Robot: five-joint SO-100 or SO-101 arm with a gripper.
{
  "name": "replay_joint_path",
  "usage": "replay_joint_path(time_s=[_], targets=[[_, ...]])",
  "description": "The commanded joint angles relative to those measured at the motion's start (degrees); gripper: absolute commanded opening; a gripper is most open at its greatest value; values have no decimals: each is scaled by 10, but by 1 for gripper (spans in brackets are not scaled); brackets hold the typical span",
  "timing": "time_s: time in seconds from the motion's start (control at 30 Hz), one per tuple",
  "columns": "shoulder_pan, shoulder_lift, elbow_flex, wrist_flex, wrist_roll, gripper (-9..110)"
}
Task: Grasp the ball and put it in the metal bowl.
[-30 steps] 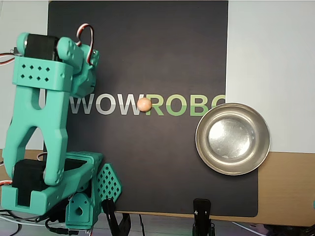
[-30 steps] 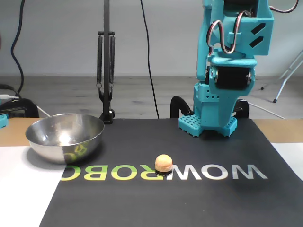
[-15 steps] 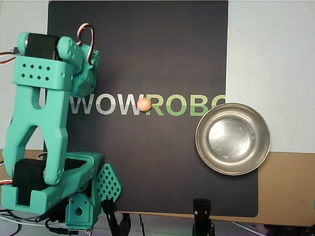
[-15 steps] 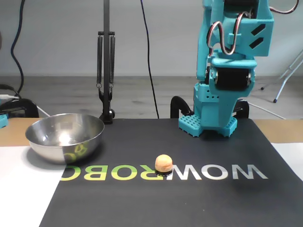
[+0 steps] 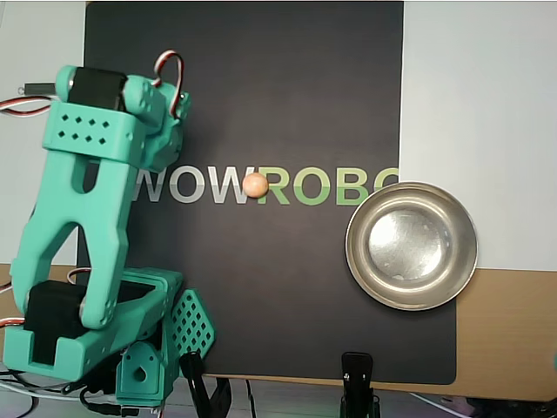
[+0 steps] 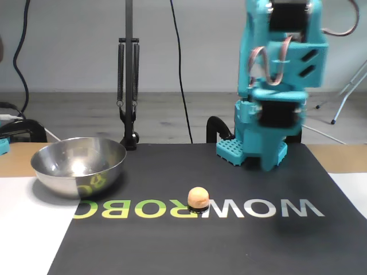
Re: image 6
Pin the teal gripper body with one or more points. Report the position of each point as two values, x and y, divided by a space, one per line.
269 138

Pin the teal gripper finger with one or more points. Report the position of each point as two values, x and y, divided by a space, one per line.
271 149

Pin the orange ball with black base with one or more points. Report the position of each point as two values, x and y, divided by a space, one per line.
198 197

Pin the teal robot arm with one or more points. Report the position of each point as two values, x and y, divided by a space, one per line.
246 57

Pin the teal robot base part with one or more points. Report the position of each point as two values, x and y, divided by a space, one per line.
4 146

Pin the metal bowl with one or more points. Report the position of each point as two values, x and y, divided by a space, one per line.
57 177

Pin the white metal stand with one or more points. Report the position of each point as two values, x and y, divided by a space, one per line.
342 103

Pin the white paper sheet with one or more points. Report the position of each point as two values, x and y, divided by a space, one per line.
28 229
352 189

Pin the black mat with WOWROBO print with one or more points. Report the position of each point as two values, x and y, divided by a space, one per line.
172 243

